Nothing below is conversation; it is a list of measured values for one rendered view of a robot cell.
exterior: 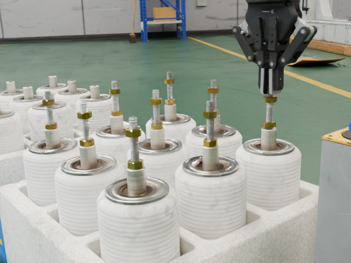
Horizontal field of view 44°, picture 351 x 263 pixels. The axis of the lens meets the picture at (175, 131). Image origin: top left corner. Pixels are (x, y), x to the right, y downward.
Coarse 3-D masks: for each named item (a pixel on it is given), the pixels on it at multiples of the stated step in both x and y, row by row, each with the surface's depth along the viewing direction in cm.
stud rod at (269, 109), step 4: (268, 96) 63; (272, 96) 63; (268, 104) 63; (272, 104) 63; (268, 108) 63; (272, 108) 63; (268, 112) 63; (272, 112) 63; (268, 116) 64; (272, 116) 64; (268, 120) 64; (272, 120) 64; (268, 128) 64
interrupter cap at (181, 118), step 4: (160, 116) 84; (164, 116) 85; (180, 116) 84; (184, 116) 84; (188, 116) 84; (152, 120) 82; (160, 120) 82; (164, 120) 83; (176, 120) 83; (180, 120) 81; (184, 120) 82; (188, 120) 81; (164, 124) 80; (168, 124) 79; (172, 124) 79; (176, 124) 80
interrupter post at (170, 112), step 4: (168, 108) 81; (172, 108) 81; (168, 112) 82; (172, 112) 82; (176, 112) 83; (168, 116) 82; (172, 116) 82; (176, 116) 83; (168, 120) 82; (172, 120) 82
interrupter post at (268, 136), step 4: (264, 128) 64; (272, 128) 64; (264, 132) 64; (268, 132) 64; (272, 132) 64; (264, 136) 64; (268, 136) 64; (272, 136) 64; (264, 140) 64; (268, 140) 64; (272, 140) 64; (264, 144) 64; (268, 144) 64; (272, 144) 64; (264, 148) 64; (268, 148) 64; (272, 148) 64
